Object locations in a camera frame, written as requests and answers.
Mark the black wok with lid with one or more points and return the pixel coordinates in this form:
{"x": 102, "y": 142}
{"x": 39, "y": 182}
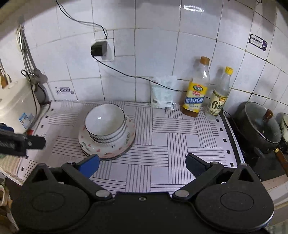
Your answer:
{"x": 257, "y": 125}

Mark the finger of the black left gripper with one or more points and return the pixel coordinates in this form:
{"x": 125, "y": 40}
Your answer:
{"x": 34, "y": 142}

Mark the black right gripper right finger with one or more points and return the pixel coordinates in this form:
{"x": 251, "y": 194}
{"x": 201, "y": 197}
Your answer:
{"x": 226, "y": 198}

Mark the white rice cooker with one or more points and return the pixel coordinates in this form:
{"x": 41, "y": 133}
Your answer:
{"x": 19, "y": 105}

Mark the yellow label cooking wine bottle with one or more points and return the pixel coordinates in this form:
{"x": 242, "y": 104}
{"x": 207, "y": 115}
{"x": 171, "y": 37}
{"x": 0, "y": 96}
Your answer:
{"x": 197, "y": 89}

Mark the black power adapter plug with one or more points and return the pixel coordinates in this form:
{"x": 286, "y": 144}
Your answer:
{"x": 99, "y": 49}

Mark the white bowl back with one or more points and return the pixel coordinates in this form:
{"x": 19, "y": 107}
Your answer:
{"x": 107, "y": 140}

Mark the large white sun plate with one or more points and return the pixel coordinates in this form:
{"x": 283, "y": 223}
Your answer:
{"x": 105, "y": 159}

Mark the white salt bag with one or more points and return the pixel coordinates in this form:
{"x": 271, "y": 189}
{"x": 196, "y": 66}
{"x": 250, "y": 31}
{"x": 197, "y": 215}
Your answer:
{"x": 162, "y": 92}

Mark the white pink bunny plate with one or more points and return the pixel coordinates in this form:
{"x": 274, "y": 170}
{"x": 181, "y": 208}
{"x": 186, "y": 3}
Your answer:
{"x": 126, "y": 140}

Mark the white wall socket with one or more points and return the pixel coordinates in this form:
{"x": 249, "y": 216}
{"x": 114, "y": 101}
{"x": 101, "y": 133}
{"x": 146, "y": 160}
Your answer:
{"x": 110, "y": 55}

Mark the white bowl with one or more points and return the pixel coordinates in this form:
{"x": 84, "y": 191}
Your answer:
{"x": 104, "y": 119}
{"x": 106, "y": 136}
{"x": 107, "y": 140}

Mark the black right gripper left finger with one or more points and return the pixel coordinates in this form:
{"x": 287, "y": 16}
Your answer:
{"x": 58, "y": 198}

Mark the wooden spatula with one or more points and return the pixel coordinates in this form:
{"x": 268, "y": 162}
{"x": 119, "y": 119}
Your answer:
{"x": 5, "y": 78}

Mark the hanging metal utensils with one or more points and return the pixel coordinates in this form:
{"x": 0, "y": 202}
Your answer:
{"x": 30, "y": 71}

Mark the blue wall sticker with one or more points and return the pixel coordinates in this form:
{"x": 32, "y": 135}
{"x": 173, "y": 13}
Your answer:
{"x": 258, "y": 42}

